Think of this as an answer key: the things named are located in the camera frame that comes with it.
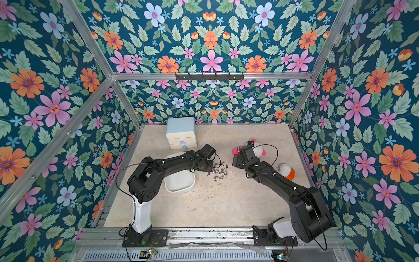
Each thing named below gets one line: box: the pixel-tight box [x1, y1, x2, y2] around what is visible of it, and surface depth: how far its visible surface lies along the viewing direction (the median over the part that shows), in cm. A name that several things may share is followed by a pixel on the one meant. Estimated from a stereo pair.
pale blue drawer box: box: [165, 116, 197, 150], surface depth 101 cm
